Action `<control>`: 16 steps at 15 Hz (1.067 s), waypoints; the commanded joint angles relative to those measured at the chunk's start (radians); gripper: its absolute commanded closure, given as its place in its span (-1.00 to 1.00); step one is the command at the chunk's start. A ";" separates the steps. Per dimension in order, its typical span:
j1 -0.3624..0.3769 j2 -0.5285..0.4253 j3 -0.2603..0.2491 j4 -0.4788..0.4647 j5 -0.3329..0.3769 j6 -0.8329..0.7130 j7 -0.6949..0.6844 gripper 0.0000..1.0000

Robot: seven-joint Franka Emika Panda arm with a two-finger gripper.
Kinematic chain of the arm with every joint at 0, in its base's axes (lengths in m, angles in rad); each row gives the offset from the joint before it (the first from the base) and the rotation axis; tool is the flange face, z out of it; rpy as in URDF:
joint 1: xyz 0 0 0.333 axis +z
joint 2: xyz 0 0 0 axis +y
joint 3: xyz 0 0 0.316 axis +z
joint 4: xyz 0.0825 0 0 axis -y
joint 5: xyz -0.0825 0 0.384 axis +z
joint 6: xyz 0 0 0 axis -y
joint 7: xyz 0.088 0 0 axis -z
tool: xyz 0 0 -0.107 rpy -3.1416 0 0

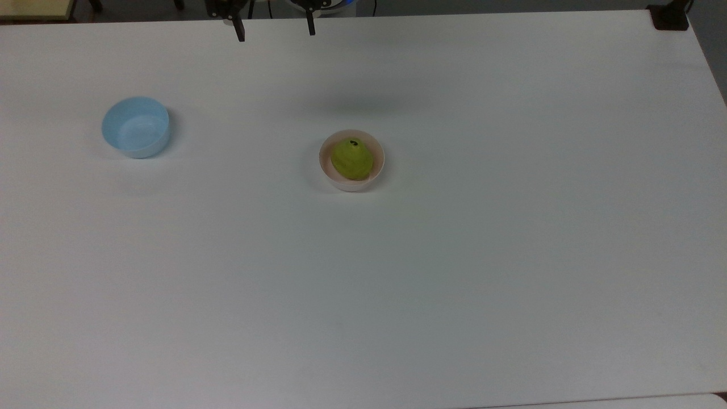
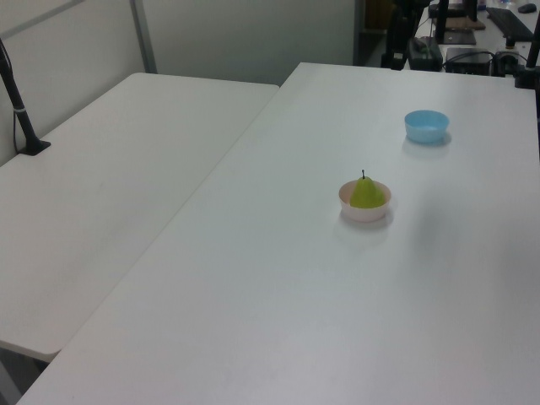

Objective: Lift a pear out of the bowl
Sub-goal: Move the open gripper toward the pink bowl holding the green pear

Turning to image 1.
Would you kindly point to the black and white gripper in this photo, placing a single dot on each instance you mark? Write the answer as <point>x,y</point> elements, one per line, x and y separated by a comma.
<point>218,7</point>

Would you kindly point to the green pear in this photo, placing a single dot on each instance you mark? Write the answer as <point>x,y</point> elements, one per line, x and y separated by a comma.
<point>352,159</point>

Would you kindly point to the light blue plastic bowl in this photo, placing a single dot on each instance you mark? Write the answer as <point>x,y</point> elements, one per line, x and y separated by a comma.
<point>136,128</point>

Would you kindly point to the pink plastic bowl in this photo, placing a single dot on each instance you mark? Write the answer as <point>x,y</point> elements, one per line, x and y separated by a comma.
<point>378,165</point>

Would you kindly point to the yellow wooden furniture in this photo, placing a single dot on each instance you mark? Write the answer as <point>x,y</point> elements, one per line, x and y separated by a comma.
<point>34,8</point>

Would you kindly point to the black table clamp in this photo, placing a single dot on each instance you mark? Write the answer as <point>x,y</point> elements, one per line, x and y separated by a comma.
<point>670,17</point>

